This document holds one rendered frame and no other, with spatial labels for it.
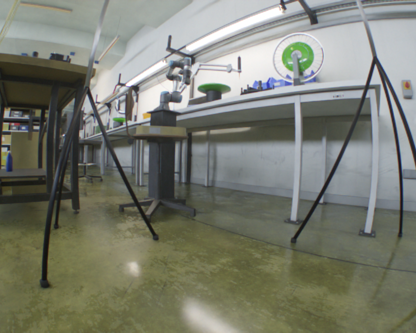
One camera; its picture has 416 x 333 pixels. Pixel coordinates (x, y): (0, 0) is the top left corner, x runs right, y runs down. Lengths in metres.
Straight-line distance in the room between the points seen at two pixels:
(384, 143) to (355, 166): 0.39
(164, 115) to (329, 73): 1.80
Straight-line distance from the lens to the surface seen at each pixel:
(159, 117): 1.97
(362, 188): 2.27
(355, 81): 1.38
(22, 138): 2.51
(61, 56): 2.04
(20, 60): 1.40
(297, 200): 1.45
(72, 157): 1.55
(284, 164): 2.47
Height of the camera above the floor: 0.42
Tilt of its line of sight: 2 degrees down
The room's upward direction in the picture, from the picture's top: 2 degrees clockwise
